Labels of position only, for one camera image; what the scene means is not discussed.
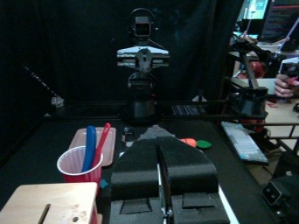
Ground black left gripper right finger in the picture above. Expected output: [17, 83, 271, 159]
[155, 125, 231, 224]

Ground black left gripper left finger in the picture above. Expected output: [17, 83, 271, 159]
[110, 125, 163, 224]

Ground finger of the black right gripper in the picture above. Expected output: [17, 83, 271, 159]
[135, 48, 146, 74]
[143, 48, 154, 74]

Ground white leader arm handle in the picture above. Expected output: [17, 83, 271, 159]
[278, 56, 299, 87]

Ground person's hand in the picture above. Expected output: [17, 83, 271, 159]
[274, 73, 299, 99]

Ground orange toy carrot green top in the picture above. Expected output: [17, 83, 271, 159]
[179, 137, 214, 150]

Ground red plastic cup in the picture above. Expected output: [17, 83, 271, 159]
[56, 145, 104, 184]

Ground blue plastic utensil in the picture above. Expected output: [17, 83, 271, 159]
[80, 125, 98, 173]

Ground grey computer keyboard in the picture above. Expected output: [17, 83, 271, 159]
[220, 121, 270, 165]

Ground wooden box with red drawer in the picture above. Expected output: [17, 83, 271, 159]
[0, 182, 103, 224]

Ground black webcam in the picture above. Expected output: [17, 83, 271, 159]
[260, 179, 286, 207]

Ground bright computer monitor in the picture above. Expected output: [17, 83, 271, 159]
[239, 0, 271, 21]

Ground dark monitor with code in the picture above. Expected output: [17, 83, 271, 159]
[259, 0, 299, 43]

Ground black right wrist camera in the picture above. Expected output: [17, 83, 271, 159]
[134, 16, 154, 39]

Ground small grey wire anchor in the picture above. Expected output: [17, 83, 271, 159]
[191, 90, 208, 103]
[51, 95, 65, 109]

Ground thin diagonal brace wire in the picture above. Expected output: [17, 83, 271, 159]
[21, 64, 57, 97]

